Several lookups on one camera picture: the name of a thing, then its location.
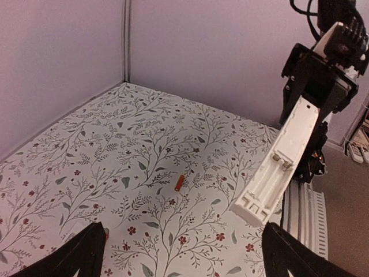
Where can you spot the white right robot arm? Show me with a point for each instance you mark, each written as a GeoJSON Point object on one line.
{"type": "Point", "coordinates": [329, 12]}

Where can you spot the orange battery right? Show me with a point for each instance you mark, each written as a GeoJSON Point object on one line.
{"type": "Point", "coordinates": [179, 183]}

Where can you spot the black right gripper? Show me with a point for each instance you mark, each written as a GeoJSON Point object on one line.
{"type": "Point", "coordinates": [325, 86]}

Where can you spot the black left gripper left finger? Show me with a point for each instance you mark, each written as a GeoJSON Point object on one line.
{"type": "Point", "coordinates": [80, 256]}

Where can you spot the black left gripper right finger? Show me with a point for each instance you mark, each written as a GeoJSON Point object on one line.
{"type": "Point", "coordinates": [283, 255]}

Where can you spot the floral patterned table mat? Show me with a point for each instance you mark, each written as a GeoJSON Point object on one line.
{"type": "Point", "coordinates": [116, 160]}

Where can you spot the white remote control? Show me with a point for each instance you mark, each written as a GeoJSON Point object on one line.
{"type": "Point", "coordinates": [259, 199]}

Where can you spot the right aluminium frame post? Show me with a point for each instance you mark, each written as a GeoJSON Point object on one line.
{"type": "Point", "coordinates": [126, 19]}

